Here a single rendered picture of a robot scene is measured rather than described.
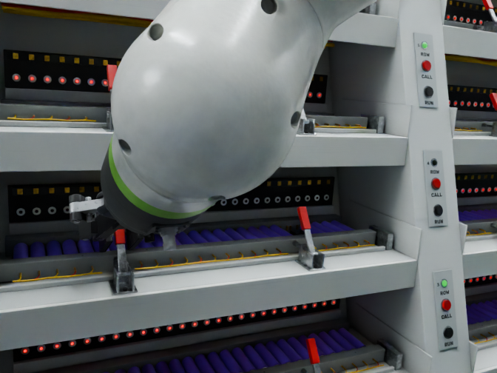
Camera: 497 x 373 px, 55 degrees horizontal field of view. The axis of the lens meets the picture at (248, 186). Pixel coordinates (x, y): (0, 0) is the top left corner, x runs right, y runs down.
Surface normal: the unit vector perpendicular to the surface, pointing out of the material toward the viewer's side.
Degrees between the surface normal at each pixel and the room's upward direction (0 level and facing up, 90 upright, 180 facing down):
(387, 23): 107
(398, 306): 90
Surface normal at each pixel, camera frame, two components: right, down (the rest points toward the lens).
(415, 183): 0.41, -0.07
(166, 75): -0.28, -0.13
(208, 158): 0.07, 0.57
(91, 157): 0.41, 0.21
